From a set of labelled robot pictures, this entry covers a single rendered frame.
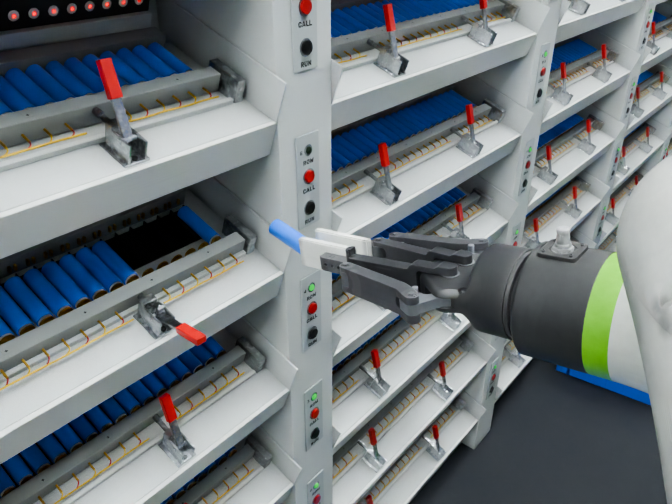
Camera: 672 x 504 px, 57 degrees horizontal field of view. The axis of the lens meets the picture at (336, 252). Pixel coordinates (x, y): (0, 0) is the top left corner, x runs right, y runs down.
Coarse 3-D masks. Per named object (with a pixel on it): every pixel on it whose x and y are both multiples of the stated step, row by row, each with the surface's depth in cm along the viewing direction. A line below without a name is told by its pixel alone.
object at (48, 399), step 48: (192, 192) 86; (96, 240) 75; (240, 288) 76; (96, 336) 65; (144, 336) 67; (0, 384) 59; (48, 384) 60; (96, 384) 62; (0, 432) 55; (48, 432) 61
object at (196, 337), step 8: (160, 312) 67; (160, 320) 66; (168, 320) 66; (176, 320) 66; (176, 328) 65; (184, 328) 64; (192, 328) 64; (184, 336) 64; (192, 336) 63; (200, 336) 63; (200, 344) 63
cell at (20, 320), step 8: (0, 288) 64; (0, 296) 63; (8, 296) 64; (0, 304) 63; (8, 304) 63; (16, 304) 63; (0, 312) 63; (8, 312) 62; (16, 312) 62; (8, 320) 62; (16, 320) 62; (24, 320) 62; (16, 328) 62
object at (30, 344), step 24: (240, 240) 78; (168, 264) 72; (192, 264) 73; (120, 288) 68; (144, 288) 68; (192, 288) 72; (72, 312) 64; (96, 312) 65; (120, 312) 68; (24, 336) 60; (48, 336) 61; (72, 336) 64; (0, 360) 58; (24, 360) 60; (48, 360) 61
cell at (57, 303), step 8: (32, 272) 66; (40, 272) 67; (24, 280) 66; (32, 280) 66; (40, 280) 66; (32, 288) 66; (40, 288) 65; (48, 288) 66; (40, 296) 65; (48, 296) 65; (56, 296) 65; (48, 304) 65; (56, 304) 64; (64, 304) 65; (56, 312) 64
